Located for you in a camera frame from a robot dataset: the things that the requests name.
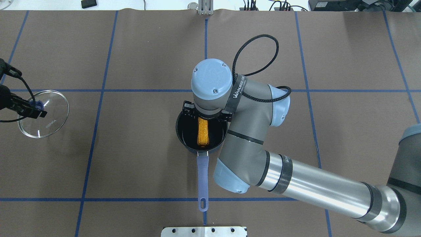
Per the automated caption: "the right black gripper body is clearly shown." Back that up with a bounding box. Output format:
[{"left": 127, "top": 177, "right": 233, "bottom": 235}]
[{"left": 183, "top": 100, "right": 233, "bottom": 121}]

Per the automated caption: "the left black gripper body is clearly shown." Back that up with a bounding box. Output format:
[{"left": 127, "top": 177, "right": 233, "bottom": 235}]
[{"left": 0, "top": 85, "right": 12, "bottom": 110}]

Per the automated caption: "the glass pot lid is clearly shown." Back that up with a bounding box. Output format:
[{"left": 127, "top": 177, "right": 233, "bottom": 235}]
[{"left": 18, "top": 90, "right": 69, "bottom": 138}]

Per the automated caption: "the yellow corn cob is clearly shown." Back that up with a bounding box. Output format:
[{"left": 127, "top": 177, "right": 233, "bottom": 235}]
[{"left": 197, "top": 117, "right": 210, "bottom": 147}]

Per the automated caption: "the dark blue saucepan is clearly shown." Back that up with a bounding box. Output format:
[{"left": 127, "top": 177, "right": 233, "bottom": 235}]
[{"left": 175, "top": 113, "right": 228, "bottom": 212}]

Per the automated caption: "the small black square pad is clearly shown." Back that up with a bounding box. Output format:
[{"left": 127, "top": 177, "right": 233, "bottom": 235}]
[{"left": 80, "top": 0, "right": 97, "bottom": 9}]

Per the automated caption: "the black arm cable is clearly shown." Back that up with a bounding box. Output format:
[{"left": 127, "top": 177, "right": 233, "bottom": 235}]
[{"left": 232, "top": 34, "right": 292, "bottom": 103}]

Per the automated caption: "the aluminium frame post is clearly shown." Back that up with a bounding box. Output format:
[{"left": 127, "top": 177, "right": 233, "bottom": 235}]
[{"left": 198, "top": 0, "right": 214, "bottom": 15}]

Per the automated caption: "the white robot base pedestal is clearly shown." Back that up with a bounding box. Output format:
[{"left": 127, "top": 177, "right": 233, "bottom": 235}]
[{"left": 161, "top": 226, "right": 248, "bottom": 237}]

